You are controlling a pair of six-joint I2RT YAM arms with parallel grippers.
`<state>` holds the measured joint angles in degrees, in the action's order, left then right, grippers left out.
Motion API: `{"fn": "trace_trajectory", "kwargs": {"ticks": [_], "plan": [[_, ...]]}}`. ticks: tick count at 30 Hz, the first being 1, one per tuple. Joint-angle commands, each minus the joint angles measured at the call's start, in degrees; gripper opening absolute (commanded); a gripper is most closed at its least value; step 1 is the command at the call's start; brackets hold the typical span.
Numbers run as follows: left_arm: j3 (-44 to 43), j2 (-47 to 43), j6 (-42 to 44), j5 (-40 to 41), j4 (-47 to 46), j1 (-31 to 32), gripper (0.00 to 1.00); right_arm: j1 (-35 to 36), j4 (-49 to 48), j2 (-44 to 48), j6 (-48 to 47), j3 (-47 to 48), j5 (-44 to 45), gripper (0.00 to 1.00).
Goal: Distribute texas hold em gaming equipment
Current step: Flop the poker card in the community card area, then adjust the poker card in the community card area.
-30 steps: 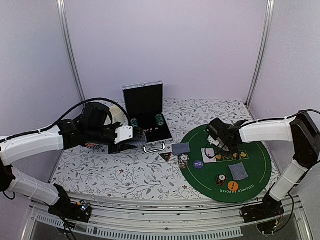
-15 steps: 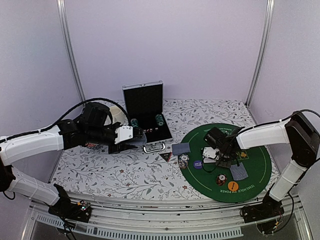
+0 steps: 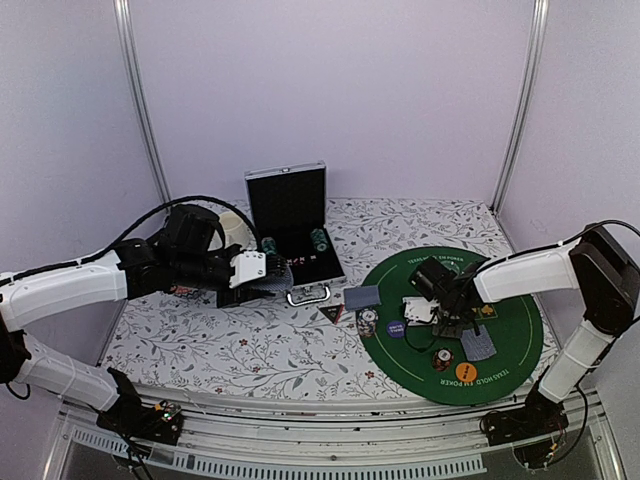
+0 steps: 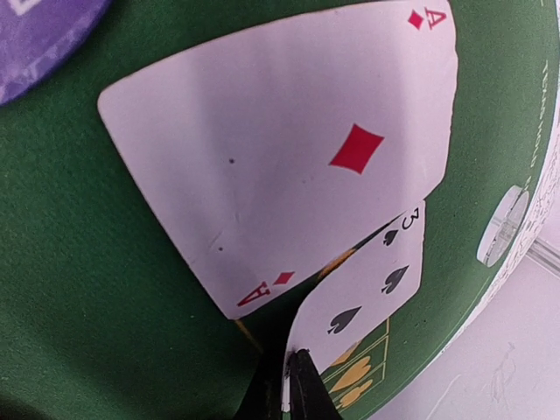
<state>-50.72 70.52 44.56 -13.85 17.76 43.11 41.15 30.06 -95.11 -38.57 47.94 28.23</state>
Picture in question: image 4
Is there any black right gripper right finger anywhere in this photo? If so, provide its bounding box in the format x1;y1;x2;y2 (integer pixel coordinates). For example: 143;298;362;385
288;349;342;420

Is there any purple small blind button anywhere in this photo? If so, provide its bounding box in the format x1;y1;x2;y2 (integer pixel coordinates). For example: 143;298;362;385
1;0;110;106

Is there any clear dealer button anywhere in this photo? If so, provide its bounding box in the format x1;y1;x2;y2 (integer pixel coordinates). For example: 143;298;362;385
476;185;529;267

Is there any three of spades card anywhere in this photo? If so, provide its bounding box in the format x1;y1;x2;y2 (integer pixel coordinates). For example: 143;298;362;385
279;199;428;415

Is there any green round poker mat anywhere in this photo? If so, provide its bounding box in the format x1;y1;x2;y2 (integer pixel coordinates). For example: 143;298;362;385
1;1;559;419

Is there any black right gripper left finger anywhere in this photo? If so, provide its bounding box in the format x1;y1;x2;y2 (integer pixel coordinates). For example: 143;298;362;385
234;297;307;420

